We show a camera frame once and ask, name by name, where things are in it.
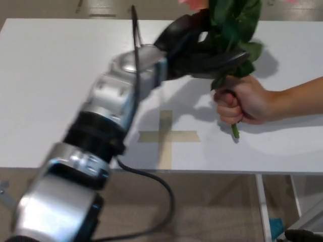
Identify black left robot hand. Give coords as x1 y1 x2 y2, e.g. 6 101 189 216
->
153 9 251 81

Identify bare human hand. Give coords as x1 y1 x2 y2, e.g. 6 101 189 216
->
213 75 275 126

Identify white table leg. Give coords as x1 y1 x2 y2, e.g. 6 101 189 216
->
290 175 303 218
255 174 272 242

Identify bare human forearm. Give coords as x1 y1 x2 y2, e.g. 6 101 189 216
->
267 75 323 117

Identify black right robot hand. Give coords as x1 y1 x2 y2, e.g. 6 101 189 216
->
284 228 323 242

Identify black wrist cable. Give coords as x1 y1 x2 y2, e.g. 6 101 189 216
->
92 5 175 242

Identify teal object on floor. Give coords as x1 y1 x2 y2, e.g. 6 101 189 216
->
269 217 286 239

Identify pink rose bouquet green stems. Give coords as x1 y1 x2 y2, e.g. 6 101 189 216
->
177 0 264 139

